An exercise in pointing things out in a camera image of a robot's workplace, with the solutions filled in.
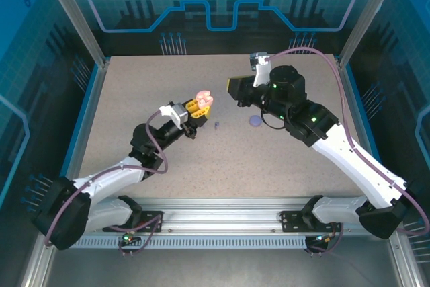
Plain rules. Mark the aluminium frame post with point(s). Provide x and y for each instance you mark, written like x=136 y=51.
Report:
x=75 y=14
x=369 y=14

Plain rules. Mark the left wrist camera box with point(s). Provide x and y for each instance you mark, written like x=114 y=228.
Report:
x=178 y=114

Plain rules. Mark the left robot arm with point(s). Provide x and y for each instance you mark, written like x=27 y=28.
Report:
x=107 y=176

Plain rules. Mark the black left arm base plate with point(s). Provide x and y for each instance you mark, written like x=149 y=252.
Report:
x=151 y=221

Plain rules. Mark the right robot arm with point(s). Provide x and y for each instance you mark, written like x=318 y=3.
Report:
x=352 y=166

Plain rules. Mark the slotted aluminium strip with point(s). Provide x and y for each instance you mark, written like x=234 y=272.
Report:
x=218 y=243

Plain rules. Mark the pink earbud charging case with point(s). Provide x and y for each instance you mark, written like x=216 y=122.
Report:
x=205 y=98

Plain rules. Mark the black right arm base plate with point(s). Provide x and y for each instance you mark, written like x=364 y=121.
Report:
x=292 y=221

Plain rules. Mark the small green-lit circuit board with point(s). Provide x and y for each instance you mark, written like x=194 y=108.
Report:
x=322 y=238
x=127 y=237

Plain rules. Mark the purple earbud charging case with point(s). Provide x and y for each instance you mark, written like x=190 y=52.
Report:
x=255 y=121

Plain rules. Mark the blue-edged aluminium side rail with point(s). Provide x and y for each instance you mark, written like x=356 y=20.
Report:
x=84 y=132
x=352 y=99

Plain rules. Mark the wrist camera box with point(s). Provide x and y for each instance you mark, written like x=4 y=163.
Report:
x=178 y=114
x=262 y=72

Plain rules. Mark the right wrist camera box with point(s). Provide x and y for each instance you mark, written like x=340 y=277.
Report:
x=262 y=72

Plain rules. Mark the aluminium mounting beam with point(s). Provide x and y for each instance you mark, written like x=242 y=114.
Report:
x=218 y=216

